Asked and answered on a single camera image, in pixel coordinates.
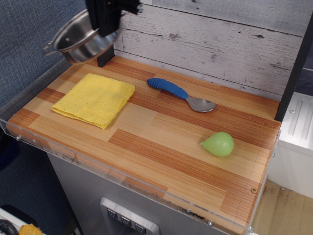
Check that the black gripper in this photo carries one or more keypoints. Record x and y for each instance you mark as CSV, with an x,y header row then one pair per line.
x,y
105,14

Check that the stainless steel two-handled pan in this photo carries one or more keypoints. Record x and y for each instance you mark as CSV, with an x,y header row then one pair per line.
x,y
78,42

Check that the folded yellow cloth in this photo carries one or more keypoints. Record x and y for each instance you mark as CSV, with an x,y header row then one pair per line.
x,y
95,100

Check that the green plastic pear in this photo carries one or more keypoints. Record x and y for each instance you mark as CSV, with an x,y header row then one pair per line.
x,y
220,144

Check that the silver cabinet with button panel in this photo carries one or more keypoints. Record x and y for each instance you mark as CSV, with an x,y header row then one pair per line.
x,y
104,207

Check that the yellow object bottom left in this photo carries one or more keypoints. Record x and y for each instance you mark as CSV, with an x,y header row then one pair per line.
x,y
30,229

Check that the white aluminium side block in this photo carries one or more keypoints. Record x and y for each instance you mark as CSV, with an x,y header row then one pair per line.
x,y
292,163

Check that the black left vertical post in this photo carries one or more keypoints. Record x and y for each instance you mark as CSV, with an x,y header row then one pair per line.
x,y
103,59

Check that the black vertical post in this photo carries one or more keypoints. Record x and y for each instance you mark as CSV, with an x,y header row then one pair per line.
x,y
103,59
295,72

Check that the blue-handled metal spoon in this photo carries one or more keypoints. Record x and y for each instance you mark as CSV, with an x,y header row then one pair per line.
x,y
196,104

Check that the clear acrylic guard rail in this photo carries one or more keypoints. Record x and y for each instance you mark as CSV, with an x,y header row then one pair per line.
x,y
154,144

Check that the black right vertical post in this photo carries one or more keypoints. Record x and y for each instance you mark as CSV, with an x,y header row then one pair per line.
x,y
295,72

